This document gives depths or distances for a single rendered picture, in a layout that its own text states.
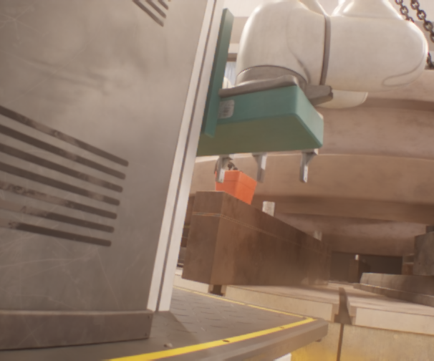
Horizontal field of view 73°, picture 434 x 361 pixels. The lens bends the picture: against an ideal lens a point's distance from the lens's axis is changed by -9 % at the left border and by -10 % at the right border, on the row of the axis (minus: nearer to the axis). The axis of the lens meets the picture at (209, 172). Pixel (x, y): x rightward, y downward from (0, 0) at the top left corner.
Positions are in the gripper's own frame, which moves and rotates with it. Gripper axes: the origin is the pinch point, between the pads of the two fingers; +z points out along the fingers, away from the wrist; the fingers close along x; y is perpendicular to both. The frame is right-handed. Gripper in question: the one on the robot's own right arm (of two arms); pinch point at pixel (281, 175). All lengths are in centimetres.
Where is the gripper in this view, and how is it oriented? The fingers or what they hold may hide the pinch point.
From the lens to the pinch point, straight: 94.3
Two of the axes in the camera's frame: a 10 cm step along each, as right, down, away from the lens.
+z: -1.6, 9.5, -2.5
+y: -5.7, -3.0, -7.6
